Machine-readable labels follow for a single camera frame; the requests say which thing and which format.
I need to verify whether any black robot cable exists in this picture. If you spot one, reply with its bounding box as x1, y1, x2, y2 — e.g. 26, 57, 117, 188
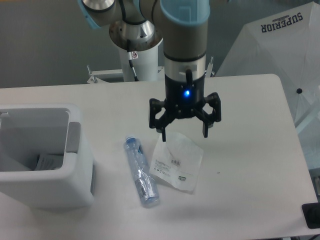
117, 0, 147, 82

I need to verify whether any white plastic trash can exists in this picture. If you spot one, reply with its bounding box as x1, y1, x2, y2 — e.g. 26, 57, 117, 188
0, 103, 95, 208

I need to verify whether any paper trash inside bin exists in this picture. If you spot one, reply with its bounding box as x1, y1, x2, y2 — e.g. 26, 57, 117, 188
34, 153, 64, 171

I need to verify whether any white superior umbrella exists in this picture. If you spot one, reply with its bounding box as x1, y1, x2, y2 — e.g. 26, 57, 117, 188
214, 0, 320, 201

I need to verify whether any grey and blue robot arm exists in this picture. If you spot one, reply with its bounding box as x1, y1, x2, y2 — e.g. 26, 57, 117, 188
78, 0, 222, 136

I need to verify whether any black device at table edge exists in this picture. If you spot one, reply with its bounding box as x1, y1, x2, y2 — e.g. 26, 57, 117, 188
301, 202, 320, 229

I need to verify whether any crushed clear plastic bottle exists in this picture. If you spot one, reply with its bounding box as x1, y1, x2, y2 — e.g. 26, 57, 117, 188
123, 135, 160, 208

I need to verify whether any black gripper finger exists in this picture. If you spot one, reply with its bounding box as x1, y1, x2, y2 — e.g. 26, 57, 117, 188
148, 98, 179, 142
193, 92, 222, 138

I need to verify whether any clear plastic packaging bag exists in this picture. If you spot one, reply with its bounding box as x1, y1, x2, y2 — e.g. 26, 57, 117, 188
149, 132, 204, 192

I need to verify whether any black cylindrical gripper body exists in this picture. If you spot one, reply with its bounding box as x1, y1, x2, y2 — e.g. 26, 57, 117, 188
163, 69, 206, 120

